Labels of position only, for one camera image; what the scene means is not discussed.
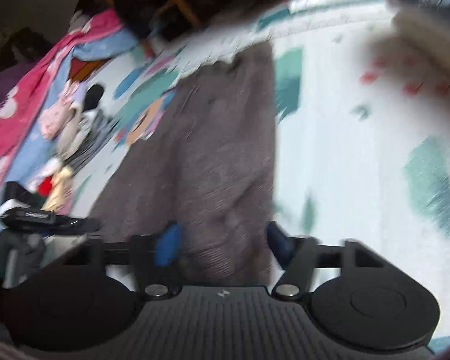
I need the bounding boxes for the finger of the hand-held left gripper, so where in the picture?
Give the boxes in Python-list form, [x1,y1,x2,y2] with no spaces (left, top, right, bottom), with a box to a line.
[55,215,102,235]

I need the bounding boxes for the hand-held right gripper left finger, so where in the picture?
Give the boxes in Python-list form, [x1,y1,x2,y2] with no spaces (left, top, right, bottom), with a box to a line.
[62,224,184,298]

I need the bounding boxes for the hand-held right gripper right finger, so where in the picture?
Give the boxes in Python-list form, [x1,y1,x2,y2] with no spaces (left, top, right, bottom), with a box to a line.
[266,222,390,300]

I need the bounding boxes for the brown sweater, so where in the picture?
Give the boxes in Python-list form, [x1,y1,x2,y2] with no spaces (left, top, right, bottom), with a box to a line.
[92,43,279,286]

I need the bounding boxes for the red green knitted garment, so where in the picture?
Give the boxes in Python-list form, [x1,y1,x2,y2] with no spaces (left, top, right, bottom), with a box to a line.
[30,157,61,197]

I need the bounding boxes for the cream folded garments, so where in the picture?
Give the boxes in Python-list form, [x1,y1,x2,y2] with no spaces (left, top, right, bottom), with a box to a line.
[43,166,75,212]

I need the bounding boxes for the white ribbed folded garment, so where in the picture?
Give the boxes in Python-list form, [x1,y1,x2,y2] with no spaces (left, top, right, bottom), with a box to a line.
[56,109,94,158]

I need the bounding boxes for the grey folded garment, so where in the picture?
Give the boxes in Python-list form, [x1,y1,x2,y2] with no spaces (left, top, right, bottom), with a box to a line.
[65,110,119,167]

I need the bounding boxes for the cartoon animal print play mat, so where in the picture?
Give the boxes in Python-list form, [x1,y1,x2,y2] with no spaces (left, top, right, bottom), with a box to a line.
[65,0,450,346]

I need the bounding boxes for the pink blanket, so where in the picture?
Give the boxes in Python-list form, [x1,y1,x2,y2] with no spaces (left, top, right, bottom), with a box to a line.
[0,9,125,235]

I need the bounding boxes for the black cloth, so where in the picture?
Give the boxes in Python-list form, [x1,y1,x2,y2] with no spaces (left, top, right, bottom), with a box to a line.
[82,83,106,112]

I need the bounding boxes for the white folded garments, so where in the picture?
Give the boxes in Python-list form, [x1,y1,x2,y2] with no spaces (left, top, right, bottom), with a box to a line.
[367,5,450,96]

